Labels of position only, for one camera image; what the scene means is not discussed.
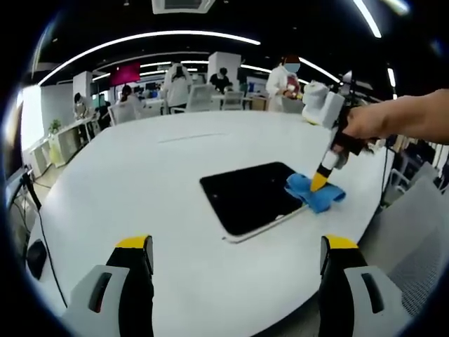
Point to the black computer mouse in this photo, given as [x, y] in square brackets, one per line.
[36, 258]

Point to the grey mesh chair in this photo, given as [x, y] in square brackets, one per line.
[421, 245]

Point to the person's right hand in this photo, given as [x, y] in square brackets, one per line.
[368, 123]

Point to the ceiling air conditioner unit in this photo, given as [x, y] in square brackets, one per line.
[182, 5]

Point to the white office chair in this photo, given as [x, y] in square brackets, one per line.
[200, 97]

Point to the white rounded object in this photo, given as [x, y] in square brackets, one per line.
[314, 102]

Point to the red wall screen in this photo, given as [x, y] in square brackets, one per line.
[124, 74]

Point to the ceiling light strip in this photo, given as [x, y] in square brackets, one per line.
[158, 36]

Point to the black tablet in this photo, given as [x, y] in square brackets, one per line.
[245, 200]

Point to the blue cleaning cloth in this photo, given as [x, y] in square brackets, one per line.
[326, 198]

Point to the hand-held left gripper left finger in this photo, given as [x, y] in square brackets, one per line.
[135, 298]

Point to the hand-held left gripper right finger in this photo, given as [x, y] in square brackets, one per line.
[335, 298]

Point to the small green plant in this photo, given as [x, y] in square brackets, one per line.
[55, 126]

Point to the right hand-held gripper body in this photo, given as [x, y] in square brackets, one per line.
[335, 109]

